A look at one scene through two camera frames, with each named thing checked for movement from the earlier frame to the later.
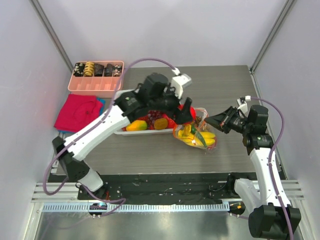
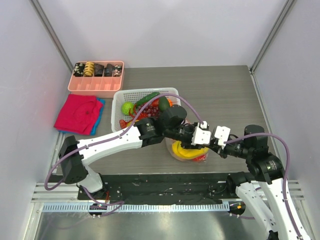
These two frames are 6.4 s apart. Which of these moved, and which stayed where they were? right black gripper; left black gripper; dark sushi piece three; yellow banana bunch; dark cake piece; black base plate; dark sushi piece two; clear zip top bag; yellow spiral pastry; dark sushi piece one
Moved: left black gripper; clear zip top bag; right black gripper; yellow banana bunch
Stayed: dark sushi piece two; dark sushi piece one; black base plate; yellow spiral pastry; dark cake piece; dark sushi piece three
